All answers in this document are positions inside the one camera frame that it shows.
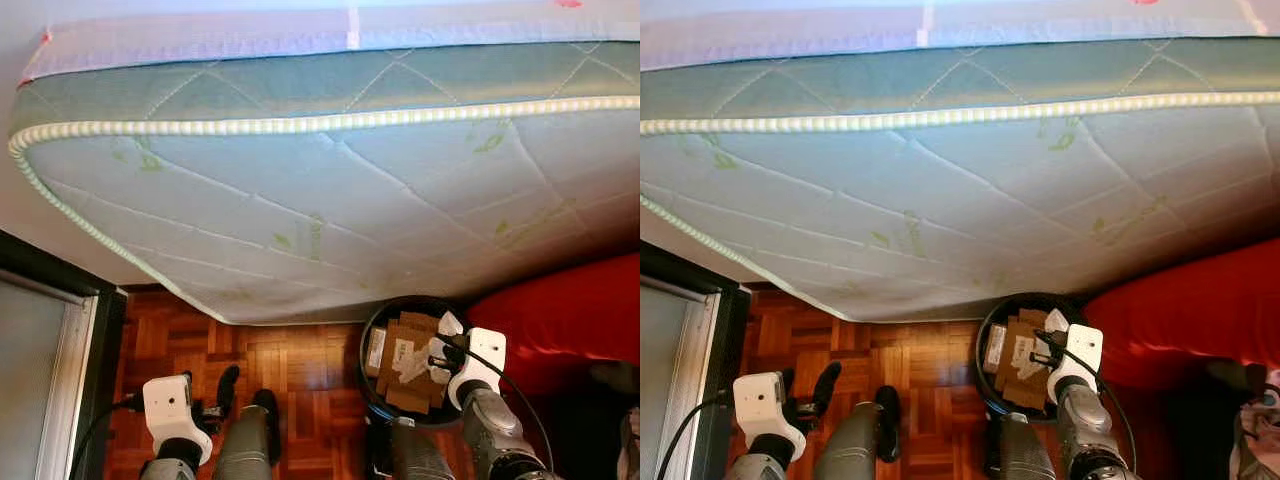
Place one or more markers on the black framed sliding door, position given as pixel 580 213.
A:
pixel 100 380
pixel 730 380

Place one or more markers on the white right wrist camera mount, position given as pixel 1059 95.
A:
pixel 485 350
pixel 1085 345

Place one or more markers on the brown cardboard scraps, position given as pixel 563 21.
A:
pixel 1030 323
pixel 415 328

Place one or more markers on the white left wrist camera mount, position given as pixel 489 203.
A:
pixel 165 405
pixel 760 400

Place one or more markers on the robot left leg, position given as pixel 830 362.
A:
pixel 245 445
pixel 850 445

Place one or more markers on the small white box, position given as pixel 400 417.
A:
pixel 995 345
pixel 377 350

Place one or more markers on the crumpled white tissue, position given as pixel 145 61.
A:
pixel 410 362
pixel 1025 355

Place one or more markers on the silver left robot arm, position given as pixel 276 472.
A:
pixel 755 470
pixel 170 470

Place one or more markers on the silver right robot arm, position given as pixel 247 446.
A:
pixel 495 430
pixel 1085 430

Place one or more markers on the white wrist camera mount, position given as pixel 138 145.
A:
pixel 165 405
pixel 485 350
pixel 760 400
pixel 1085 345

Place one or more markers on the black round waste bin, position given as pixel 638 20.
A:
pixel 982 340
pixel 366 345

